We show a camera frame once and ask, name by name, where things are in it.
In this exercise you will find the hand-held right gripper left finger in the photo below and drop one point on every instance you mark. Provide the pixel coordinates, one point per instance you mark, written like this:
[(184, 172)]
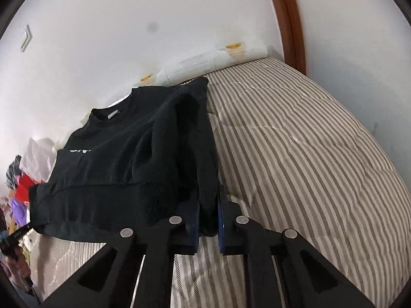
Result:
[(192, 227)]

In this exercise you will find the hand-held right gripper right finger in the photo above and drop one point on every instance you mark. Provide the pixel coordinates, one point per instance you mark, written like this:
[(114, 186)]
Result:
[(222, 231)]

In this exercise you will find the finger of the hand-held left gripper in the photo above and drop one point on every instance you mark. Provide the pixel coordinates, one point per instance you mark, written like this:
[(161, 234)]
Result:
[(21, 231)]

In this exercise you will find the black sweatshirt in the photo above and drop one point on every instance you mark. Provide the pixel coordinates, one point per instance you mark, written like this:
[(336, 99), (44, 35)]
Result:
[(128, 150)]

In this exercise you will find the person's left hand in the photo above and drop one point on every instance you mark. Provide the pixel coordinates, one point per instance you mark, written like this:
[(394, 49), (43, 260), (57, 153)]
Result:
[(20, 264)]

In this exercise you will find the red paper bag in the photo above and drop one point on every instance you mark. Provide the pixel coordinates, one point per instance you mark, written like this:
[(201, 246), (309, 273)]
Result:
[(27, 189)]

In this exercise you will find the plaid cloth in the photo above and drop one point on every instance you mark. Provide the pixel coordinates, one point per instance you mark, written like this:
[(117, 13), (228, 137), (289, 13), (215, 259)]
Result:
[(13, 170)]

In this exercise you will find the white plastic bag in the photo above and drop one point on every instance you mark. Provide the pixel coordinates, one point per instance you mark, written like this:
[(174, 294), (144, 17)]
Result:
[(38, 157)]

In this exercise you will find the white light switch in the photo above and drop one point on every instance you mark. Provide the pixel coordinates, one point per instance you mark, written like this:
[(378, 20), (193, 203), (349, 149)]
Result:
[(26, 38)]

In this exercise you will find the brown wooden door frame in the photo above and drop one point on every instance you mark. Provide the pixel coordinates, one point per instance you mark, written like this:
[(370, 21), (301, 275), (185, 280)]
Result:
[(289, 22)]

